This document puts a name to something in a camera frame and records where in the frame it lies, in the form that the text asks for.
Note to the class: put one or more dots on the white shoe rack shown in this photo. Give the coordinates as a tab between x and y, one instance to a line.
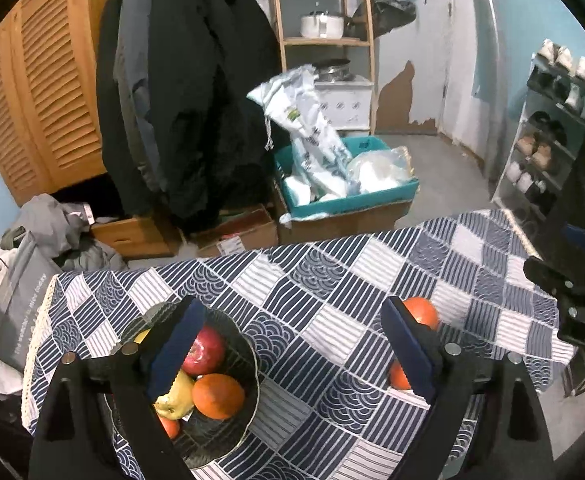
509	160

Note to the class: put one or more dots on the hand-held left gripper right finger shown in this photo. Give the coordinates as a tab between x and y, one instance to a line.
412	350

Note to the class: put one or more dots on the blue white patterned tablecloth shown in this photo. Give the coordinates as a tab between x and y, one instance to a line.
322	310

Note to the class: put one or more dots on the grey jacket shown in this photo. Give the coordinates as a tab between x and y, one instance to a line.
132	70

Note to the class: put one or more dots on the grey clothing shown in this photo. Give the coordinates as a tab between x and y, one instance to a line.
47	220

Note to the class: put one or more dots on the small orange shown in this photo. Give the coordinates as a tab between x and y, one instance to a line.
170	427

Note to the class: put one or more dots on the wooden drawer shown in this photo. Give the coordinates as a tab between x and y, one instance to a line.
137	240

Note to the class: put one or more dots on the hanging grey green bag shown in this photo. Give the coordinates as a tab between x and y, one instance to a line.
387	10

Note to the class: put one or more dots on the wooden louvered wardrobe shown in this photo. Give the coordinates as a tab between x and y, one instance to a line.
47	85

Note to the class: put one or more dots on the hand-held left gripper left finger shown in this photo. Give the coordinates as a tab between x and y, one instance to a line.
177	345

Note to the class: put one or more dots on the dark glass fruit bowl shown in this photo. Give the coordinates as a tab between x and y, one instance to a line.
222	440

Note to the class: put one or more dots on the group of shoes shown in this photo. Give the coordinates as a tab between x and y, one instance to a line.
557	55

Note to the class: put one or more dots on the white storage box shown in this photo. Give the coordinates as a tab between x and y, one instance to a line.
345	105

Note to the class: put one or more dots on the teal box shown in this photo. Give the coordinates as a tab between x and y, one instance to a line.
352	205

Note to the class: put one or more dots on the white patterned plastic bag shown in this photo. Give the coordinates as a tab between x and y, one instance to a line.
312	125

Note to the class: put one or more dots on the white pot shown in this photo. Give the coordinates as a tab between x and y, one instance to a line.
322	25

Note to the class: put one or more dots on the wooden shelf rack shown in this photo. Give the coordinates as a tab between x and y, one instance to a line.
322	41

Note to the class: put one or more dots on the black pot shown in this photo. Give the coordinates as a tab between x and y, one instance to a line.
332	72

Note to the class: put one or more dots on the black coat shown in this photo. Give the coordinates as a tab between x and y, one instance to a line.
207	85

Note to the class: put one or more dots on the large cardboard box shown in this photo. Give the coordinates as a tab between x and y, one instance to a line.
342	227

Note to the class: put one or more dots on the cardboard box with red label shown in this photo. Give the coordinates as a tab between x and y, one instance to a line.
242	240

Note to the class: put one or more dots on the red apple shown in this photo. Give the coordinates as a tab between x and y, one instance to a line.
207	352

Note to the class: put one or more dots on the clear bag of white stuff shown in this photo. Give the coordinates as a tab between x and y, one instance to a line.
377	170

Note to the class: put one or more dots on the yellow pear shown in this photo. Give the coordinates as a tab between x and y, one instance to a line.
180	400

